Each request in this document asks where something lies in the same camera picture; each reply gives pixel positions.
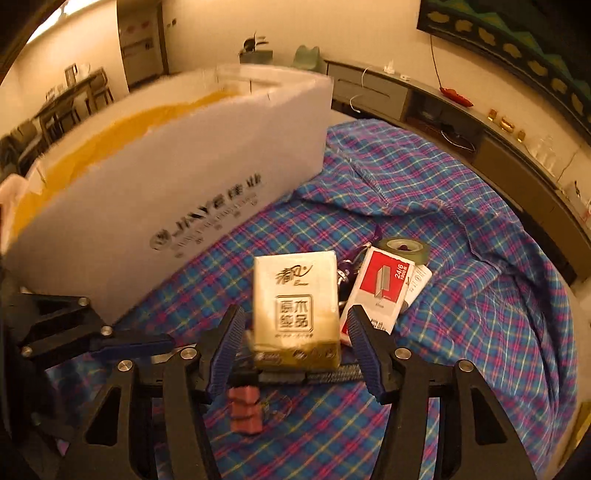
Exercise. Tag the small white box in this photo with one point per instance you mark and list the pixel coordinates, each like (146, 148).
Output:
(419, 281)

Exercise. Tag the green plastic chair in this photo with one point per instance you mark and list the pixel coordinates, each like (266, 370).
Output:
(307, 57)

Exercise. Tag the wide gold ornament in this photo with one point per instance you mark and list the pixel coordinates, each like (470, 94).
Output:
(508, 123)

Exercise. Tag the pale yellow tissue pack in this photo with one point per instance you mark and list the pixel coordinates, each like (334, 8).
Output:
(295, 295)

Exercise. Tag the small white figurine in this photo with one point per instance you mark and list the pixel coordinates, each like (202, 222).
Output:
(390, 68)

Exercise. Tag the red white staples box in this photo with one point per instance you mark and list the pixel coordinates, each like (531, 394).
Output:
(378, 286)

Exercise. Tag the purple silver action figure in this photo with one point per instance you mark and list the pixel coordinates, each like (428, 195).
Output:
(345, 277)

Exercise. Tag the black comb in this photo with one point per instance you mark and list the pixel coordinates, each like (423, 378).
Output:
(323, 376)

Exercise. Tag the wooden door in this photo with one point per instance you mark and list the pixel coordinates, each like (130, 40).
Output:
(138, 41)

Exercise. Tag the pink hair clip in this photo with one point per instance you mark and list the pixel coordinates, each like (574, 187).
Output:
(244, 410)

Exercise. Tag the small gold ornament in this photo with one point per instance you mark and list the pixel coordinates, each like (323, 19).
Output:
(521, 135)
(494, 113)

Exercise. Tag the dark dining chair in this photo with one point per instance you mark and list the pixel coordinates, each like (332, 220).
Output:
(99, 90)
(25, 138)

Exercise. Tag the group of clear glass cups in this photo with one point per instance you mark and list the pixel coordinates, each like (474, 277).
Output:
(547, 150)

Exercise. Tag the potted plant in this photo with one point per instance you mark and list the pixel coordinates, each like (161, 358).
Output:
(256, 48)

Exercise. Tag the small white yellow object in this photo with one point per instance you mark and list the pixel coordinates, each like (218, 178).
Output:
(418, 253)

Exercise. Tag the wall television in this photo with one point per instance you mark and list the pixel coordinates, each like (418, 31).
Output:
(508, 27)

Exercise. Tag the dining table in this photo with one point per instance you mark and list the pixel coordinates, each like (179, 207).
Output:
(64, 99)

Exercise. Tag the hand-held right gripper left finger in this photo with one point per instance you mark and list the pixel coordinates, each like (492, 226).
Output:
(226, 355)

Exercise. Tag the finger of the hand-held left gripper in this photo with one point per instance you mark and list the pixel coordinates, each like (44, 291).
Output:
(51, 427)
(134, 347)

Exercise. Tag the blue plaid cloth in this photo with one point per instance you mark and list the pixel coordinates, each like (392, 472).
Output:
(461, 323)

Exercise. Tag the grey tv cabinet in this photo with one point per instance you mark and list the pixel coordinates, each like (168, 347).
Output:
(369, 90)

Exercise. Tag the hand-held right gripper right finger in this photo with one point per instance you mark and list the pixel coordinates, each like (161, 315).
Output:
(364, 355)

